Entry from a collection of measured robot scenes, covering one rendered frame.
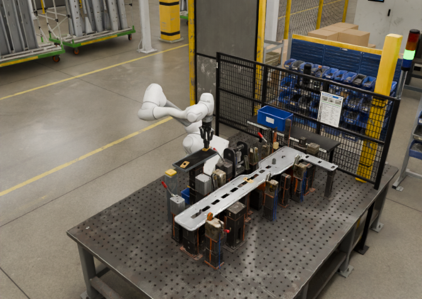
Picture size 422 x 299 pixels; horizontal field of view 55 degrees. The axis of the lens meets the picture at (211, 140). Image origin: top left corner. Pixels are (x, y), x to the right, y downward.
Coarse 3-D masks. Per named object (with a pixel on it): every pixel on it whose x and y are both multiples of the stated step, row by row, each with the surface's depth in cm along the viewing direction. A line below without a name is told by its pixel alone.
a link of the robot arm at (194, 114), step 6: (156, 108) 318; (162, 108) 316; (168, 108) 312; (174, 108) 307; (192, 108) 280; (198, 108) 281; (204, 108) 284; (156, 114) 317; (162, 114) 315; (168, 114) 312; (174, 114) 299; (180, 114) 290; (186, 114) 284; (192, 114) 277; (198, 114) 279; (204, 114) 284; (192, 120) 279; (198, 120) 280
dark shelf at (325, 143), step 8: (248, 120) 397; (256, 120) 397; (264, 128) 386; (272, 128) 382; (296, 128) 382; (296, 136) 368; (304, 136) 368; (312, 136) 368; (320, 136) 368; (320, 144) 354; (328, 144) 354; (336, 144) 355; (328, 152) 346
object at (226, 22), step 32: (192, 0) 559; (224, 0) 524; (256, 0) 493; (192, 32) 579; (224, 32) 543; (256, 32) 508; (192, 64) 602; (192, 96) 628; (224, 96) 586; (256, 96) 544
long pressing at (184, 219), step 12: (276, 156) 342; (288, 156) 342; (300, 156) 342; (264, 168) 325; (276, 168) 325; (240, 180) 310; (264, 180) 310; (216, 192) 296; (228, 192) 296; (240, 192) 296; (204, 204) 283; (216, 204) 283; (228, 204) 284; (180, 216) 271; (204, 216) 272; (192, 228) 261
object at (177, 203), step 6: (174, 198) 279; (180, 198) 279; (174, 204) 278; (180, 204) 276; (174, 210) 281; (180, 210) 279; (174, 216) 284; (174, 222) 287; (174, 228) 289; (180, 228) 287; (174, 234) 292; (180, 234) 289; (180, 240) 291
